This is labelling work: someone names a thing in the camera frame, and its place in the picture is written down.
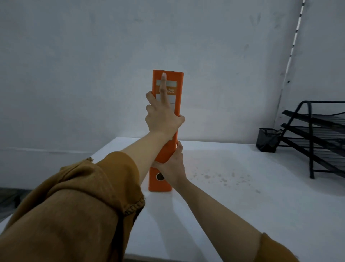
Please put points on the person's left hand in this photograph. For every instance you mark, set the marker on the person's left hand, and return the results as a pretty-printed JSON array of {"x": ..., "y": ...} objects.
[{"x": 161, "y": 118}]

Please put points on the person's right hand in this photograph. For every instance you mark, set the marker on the person's right hand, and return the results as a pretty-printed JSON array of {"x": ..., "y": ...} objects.
[{"x": 173, "y": 170}]

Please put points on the orange lever arch binder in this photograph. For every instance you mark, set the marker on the orange lever arch binder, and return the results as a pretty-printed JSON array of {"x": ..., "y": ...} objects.
[{"x": 175, "y": 81}]

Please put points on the person's left forearm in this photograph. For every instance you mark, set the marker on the person's left forearm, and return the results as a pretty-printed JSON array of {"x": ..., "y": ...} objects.
[{"x": 149, "y": 153}]

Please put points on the person's right forearm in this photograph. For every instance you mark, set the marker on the person's right forearm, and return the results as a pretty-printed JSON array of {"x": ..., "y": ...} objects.
[{"x": 218, "y": 221}]

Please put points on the black mesh pen holder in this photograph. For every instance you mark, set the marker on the black mesh pen holder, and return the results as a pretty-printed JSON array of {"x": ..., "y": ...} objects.
[{"x": 268, "y": 141}]

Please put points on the brown left sleeve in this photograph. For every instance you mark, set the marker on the brown left sleeve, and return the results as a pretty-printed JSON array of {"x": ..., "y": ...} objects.
[{"x": 70, "y": 221}]

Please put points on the brown sleeve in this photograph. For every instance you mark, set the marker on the brown sleeve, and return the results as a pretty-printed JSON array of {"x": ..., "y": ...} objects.
[
  {"x": 70, "y": 221},
  {"x": 275, "y": 251}
]

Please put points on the brown right sleeve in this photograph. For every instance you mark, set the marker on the brown right sleeve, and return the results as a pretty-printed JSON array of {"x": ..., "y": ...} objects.
[{"x": 275, "y": 251}]

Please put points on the black metal tray rack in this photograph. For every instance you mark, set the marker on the black metal tray rack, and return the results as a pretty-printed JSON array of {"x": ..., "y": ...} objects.
[{"x": 311, "y": 140}]

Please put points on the white wall conduit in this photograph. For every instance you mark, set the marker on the white wall conduit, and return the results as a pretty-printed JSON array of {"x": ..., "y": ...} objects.
[{"x": 292, "y": 46}]

